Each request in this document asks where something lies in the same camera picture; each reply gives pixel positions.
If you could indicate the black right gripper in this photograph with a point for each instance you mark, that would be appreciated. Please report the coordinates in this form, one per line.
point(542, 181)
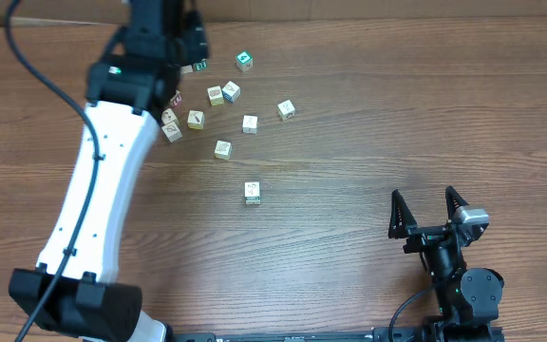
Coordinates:
point(404, 225)

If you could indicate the wooden elephant block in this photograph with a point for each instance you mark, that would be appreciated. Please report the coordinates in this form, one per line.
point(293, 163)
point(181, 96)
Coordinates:
point(250, 124)

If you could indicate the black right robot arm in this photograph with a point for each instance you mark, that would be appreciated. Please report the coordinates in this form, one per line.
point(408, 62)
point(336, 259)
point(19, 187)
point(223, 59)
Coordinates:
point(468, 299)

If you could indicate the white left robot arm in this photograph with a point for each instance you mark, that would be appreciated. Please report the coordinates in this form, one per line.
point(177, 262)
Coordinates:
point(73, 288)

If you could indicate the wooden turtle block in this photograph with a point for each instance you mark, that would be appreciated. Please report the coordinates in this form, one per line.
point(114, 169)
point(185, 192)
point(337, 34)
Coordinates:
point(223, 150)

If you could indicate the wooden block blue side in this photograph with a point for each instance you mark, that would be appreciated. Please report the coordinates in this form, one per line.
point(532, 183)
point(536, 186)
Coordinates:
point(231, 91)

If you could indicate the green number four block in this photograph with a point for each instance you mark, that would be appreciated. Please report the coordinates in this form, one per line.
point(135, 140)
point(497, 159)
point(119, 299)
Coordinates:
point(244, 61)

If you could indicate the wooden pineapple block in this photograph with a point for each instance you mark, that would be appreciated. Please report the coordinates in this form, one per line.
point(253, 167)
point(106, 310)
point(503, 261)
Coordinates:
point(215, 95)

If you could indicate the wooden block yellow side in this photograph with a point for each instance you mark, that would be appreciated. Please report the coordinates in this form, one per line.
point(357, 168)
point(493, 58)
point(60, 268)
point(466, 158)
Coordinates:
point(196, 120)

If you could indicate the wooden block red circle drawing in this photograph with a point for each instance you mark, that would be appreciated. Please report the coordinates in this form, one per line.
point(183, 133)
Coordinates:
point(172, 132)

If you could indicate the wooden block green number side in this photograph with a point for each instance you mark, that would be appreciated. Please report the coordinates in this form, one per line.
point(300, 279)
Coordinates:
point(199, 66)

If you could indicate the wooden block red side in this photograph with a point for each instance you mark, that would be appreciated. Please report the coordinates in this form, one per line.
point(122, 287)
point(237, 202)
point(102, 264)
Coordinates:
point(176, 99)

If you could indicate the green picture block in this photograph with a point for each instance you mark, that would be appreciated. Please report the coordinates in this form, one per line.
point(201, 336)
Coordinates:
point(186, 69)

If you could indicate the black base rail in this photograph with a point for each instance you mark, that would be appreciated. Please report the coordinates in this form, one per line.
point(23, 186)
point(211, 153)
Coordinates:
point(374, 335)

